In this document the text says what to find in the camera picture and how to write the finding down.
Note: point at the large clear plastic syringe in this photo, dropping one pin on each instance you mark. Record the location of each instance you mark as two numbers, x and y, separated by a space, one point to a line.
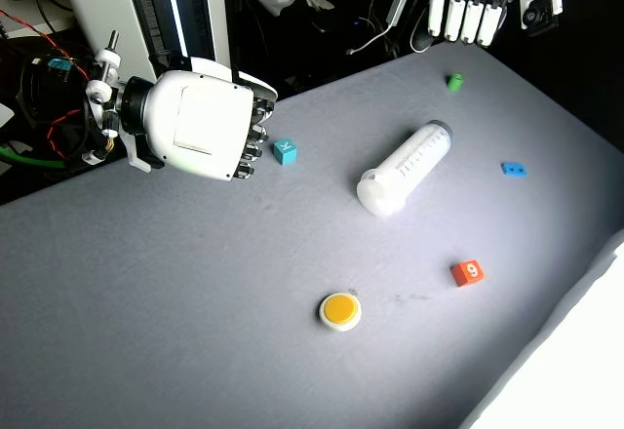
404 170

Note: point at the small green cylinder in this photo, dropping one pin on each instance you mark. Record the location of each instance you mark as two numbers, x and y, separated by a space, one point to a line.
455 82

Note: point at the blue rectangular block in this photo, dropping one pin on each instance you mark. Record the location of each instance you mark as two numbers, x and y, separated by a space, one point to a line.
514 169

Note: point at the teal letter K block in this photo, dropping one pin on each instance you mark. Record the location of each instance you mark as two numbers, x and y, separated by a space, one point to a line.
284 152

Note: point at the red number cube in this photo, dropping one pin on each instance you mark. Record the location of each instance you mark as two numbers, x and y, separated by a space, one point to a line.
467 274

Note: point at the white robot body column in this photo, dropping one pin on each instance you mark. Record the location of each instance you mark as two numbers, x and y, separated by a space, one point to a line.
146 10

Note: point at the yellow push button white rim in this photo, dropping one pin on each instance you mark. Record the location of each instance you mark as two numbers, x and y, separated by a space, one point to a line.
339 311

